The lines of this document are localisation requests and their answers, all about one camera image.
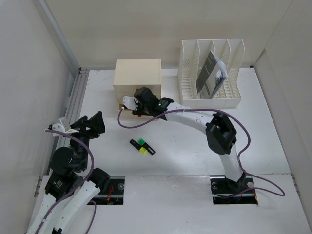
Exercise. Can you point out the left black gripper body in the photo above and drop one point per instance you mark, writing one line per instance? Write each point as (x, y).
(85, 135)

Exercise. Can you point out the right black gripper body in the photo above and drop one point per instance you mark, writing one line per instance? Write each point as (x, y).
(142, 110)

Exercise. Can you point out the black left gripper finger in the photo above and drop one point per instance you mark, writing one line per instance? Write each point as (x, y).
(80, 123)
(96, 123)

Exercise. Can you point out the black marker pen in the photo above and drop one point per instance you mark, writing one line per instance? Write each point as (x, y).
(149, 149)

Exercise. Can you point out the green capped black highlighter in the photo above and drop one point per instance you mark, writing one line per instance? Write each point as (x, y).
(135, 144)

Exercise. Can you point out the yellow highlighter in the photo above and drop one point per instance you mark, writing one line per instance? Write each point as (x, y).
(143, 150)

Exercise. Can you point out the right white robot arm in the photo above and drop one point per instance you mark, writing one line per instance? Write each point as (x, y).
(143, 133)

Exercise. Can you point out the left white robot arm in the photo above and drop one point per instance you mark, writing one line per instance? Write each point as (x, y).
(74, 180)

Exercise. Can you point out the cream drawer cabinet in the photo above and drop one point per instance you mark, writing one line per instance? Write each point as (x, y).
(138, 71)

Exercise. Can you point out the dark grey booklet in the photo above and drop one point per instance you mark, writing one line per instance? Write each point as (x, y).
(211, 76)

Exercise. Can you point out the white mesh file organizer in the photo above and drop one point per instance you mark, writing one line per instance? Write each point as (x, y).
(193, 56)

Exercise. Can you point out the aluminium rail frame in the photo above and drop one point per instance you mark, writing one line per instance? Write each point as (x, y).
(73, 105)

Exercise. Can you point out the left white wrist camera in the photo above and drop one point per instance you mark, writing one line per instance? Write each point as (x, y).
(62, 125)

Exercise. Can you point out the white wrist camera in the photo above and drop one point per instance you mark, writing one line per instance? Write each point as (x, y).
(130, 103)
(62, 125)

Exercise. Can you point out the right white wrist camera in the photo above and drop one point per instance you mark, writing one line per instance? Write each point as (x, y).
(130, 103)

